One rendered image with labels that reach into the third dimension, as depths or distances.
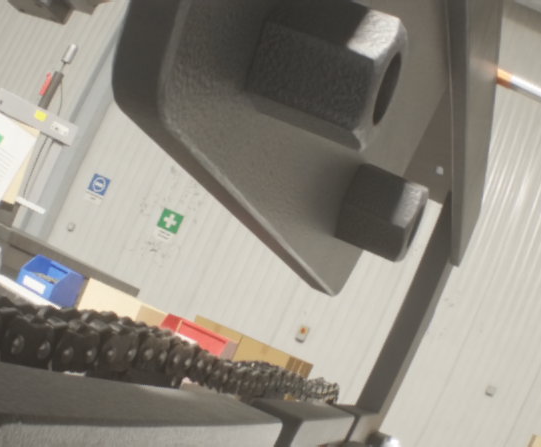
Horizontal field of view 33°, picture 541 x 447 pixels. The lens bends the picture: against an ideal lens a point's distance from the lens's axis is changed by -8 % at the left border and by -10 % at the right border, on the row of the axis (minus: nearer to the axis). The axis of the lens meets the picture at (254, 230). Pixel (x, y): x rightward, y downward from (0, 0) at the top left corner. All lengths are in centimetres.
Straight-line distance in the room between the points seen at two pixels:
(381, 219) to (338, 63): 13
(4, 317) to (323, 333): 1027
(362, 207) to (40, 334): 10
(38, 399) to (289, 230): 10
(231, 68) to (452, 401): 1024
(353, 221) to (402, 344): 61
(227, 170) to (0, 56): 1247
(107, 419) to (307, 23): 8
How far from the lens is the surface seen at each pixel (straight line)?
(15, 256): 368
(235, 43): 16
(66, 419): 16
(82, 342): 30
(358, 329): 1047
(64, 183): 1135
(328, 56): 16
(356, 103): 16
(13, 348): 26
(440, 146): 78
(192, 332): 334
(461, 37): 38
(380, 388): 90
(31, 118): 387
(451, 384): 1039
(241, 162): 18
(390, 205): 29
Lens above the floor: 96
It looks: 5 degrees up
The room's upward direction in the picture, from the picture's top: 24 degrees clockwise
